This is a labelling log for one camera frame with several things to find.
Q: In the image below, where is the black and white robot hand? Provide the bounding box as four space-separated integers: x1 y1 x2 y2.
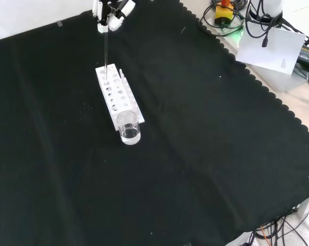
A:
92 0 137 34

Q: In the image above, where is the clear glass rod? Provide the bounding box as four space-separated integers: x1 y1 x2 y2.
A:
103 30 110 79

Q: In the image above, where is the white test tube rack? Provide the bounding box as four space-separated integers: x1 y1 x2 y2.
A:
94 63 147 132

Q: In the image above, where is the yellow stop button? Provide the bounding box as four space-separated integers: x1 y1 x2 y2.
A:
215 0 235 27

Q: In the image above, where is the small clear glass beaker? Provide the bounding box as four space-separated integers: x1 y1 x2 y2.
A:
117 110 142 146

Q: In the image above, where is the black bench cloth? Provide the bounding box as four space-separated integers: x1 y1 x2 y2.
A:
0 0 309 246

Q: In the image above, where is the black power adapter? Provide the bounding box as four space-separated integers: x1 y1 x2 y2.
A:
296 45 309 68

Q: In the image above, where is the black cable with plug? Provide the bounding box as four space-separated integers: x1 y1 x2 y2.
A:
246 0 284 48

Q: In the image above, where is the orange cable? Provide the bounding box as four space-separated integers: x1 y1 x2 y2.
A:
256 228 274 240

